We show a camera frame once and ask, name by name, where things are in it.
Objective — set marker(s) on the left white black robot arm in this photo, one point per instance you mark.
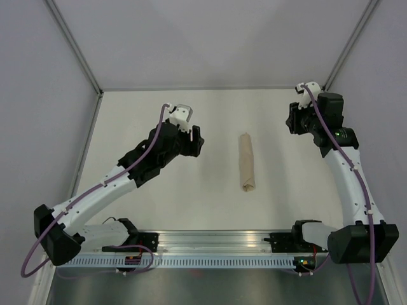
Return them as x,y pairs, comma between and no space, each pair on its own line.
62,230

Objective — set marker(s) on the left aluminium frame post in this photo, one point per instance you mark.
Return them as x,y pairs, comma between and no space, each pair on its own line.
63,26

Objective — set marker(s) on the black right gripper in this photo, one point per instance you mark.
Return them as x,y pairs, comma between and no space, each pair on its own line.
295,113

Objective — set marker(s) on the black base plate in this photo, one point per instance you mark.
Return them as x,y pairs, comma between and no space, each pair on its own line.
282,242
143,243

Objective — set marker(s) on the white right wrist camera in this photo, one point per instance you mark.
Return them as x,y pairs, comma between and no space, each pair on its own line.
303,89

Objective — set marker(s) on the left aluminium side rail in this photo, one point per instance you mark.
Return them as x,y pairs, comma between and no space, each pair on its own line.
87,132

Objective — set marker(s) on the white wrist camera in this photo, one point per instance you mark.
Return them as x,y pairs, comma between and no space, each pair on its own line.
303,89
180,115

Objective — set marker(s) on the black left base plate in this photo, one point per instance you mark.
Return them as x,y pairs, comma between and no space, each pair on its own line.
143,243

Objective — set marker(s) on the aluminium frame post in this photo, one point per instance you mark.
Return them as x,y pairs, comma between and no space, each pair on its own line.
356,34
63,26

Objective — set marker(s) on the right aluminium frame post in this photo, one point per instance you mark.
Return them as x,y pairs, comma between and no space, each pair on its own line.
356,34

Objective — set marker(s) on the white slotted cable duct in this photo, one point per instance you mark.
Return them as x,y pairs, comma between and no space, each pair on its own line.
183,261

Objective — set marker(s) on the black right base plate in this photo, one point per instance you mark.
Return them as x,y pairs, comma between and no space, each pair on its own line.
282,242

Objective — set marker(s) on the beige cloth napkin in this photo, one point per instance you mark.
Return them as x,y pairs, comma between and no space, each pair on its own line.
246,163

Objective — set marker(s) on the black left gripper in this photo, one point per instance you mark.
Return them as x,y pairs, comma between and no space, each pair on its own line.
193,149

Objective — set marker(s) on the aluminium front mounting rail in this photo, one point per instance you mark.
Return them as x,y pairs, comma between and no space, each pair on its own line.
234,242

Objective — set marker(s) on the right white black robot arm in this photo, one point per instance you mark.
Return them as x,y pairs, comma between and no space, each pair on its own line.
365,236

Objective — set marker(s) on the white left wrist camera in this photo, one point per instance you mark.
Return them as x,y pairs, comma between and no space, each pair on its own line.
180,115

